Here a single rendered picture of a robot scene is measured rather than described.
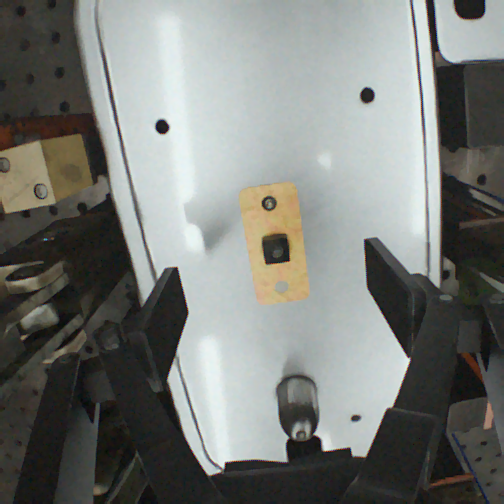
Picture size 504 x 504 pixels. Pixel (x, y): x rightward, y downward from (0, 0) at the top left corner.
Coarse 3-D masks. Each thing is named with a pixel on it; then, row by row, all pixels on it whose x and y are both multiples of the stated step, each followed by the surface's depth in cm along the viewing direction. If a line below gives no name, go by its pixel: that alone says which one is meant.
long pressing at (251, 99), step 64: (128, 0) 22; (192, 0) 22; (256, 0) 21; (320, 0) 21; (384, 0) 21; (128, 64) 23; (192, 64) 23; (256, 64) 23; (320, 64) 23; (384, 64) 22; (128, 128) 24; (192, 128) 24; (256, 128) 24; (320, 128) 24; (384, 128) 24; (128, 192) 25; (192, 192) 26; (320, 192) 25; (384, 192) 25; (128, 256) 27; (192, 256) 27; (320, 256) 27; (192, 320) 29; (256, 320) 29; (320, 320) 29; (384, 320) 29; (192, 384) 31; (256, 384) 31; (320, 384) 31; (384, 384) 31; (192, 448) 33; (256, 448) 33
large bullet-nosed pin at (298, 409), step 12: (288, 384) 30; (300, 384) 30; (312, 384) 30; (288, 396) 29; (300, 396) 28; (312, 396) 29; (288, 408) 28; (300, 408) 27; (312, 408) 27; (288, 420) 27; (300, 420) 27; (312, 420) 27; (288, 432) 27; (300, 432) 26; (312, 432) 27
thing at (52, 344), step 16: (64, 272) 23; (48, 288) 21; (0, 304) 19; (16, 304) 19; (32, 304) 20; (0, 320) 18; (16, 320) 19; (64, 320) 23; (80, 320) 24; (0, 336) 18; (16, 336) 20; (32, 336) 22; (48, 336) 21; (64, 336) 22; (0, 352) 18; (16, 352) 19; (32, 352) 20; (48, 352) 21; (0, 368) 18; (16, 368) 18; (32, 368) 19; (0, 384) 17; (16, 384) 18; (0, 400) 17
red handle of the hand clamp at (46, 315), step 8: (48, 304) 22; (32, 312) 21; (40, 312) 21; (48, 312) 21; (56, 312) 22; (24, 320) 21; (32, 320) 21; (40, 320) 21; (48, 320) 22; (56, 320) 22; (24, 328) 21; (32, 328) 21; (40, 328) 21; (48, 328) 22
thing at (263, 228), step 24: (240, 192) 25; (264, 192) 25; (288, 192) 25; (264, 216) 26; (288, 216) 26; (264, 240) 25; (288, 240) 26; (264, 264) 27; (288, 264) 27; (264, 288) 28; (288, 288) 28
